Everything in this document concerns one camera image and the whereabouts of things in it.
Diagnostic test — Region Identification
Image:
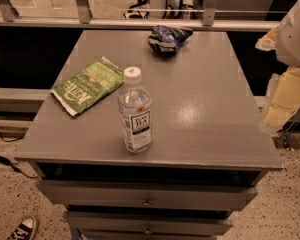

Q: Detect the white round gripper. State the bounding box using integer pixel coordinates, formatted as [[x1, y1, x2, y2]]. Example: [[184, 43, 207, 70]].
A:
[[255, 0, 300, 133]]

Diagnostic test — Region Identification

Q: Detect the clear plastic water bottle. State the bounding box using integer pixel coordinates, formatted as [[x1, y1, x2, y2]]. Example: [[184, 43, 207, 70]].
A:
[[117, 66, 152, 153]]

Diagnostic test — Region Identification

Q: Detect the blue crumpled chip bag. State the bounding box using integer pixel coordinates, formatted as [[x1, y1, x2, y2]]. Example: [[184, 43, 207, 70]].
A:
[[148, 25, 193, 53]]

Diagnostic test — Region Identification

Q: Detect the green Kettle chip bag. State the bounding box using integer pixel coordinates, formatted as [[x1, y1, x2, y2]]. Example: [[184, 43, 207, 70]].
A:
[[52, 57, 123, 116]]

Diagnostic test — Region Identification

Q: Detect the lower grey drawer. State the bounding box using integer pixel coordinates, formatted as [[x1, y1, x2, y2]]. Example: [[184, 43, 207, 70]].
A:
[[64, 211, 232, 236]]

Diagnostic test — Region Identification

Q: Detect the grey drawer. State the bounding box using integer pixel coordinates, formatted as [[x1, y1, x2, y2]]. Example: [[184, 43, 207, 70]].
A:
[[37, 180, 257, 211], [64, 211, 232, 236]]

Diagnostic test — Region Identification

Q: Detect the upper grey drawer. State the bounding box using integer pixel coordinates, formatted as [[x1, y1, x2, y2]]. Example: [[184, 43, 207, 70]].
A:
[[37, 180, 257, 211]]

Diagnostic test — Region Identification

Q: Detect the black white sneaker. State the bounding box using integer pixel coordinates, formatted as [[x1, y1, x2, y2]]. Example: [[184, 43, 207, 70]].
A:
[[6, 216, 38, 240]]

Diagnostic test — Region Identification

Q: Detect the metal railing frame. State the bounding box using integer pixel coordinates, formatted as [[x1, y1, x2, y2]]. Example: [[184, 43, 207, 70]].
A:
[[0, 0, 287, 31]]

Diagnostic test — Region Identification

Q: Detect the black floor cable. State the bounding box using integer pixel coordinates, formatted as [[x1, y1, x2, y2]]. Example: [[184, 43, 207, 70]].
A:
[[0, 153, 39, 180]]

